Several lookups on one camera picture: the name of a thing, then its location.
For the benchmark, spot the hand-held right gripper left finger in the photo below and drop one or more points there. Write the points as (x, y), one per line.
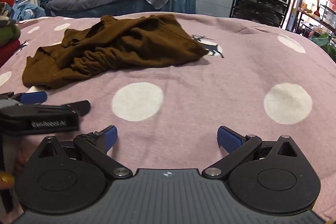
(109, 136)

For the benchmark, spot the black metal rack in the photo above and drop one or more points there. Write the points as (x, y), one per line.
(260, 7)

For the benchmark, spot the patterned folded cloth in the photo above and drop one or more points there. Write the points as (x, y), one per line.
(5, 14)

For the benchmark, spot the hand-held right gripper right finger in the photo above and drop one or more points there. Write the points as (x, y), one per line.
(227, 138)

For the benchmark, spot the pink polka-dot blanket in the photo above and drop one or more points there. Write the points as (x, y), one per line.
(199, 87)

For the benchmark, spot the brown knit garment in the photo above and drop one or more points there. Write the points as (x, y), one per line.
(126, 45)

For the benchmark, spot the red vase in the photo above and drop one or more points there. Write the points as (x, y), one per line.
(317, 12)

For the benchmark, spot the green potted plant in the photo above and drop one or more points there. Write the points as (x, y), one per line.
(324, 41)

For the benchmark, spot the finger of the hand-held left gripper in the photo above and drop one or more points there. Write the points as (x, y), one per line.
(78, 107)
(32, 97)

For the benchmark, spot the green folded cloth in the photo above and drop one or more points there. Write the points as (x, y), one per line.
(8, 33)

